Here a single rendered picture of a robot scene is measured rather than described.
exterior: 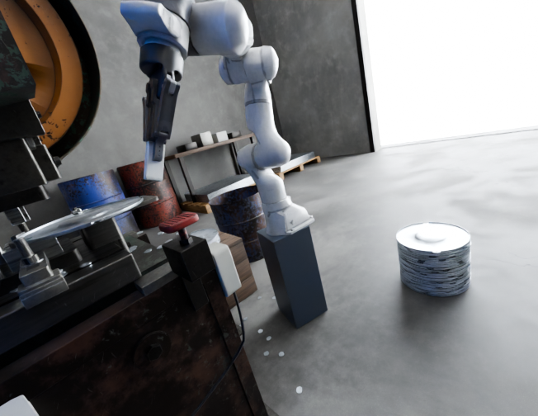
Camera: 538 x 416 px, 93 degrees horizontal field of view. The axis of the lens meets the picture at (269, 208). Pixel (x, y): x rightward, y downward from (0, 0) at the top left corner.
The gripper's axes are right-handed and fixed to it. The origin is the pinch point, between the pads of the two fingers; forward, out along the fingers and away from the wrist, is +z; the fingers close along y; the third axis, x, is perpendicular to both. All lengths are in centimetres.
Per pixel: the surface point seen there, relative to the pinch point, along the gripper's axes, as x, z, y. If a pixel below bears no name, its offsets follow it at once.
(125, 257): 0.8, 19.7, 10.8
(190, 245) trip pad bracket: -7.4, 15.6, -1.9
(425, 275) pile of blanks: -113, 31, -16
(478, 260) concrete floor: -150, 25, -29
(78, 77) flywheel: 6, -35, 66
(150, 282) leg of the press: -3.3, 24.6, 6.5
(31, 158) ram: 16.7, 0.0, 25.5
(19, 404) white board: 15.7, 41.6, 6.4
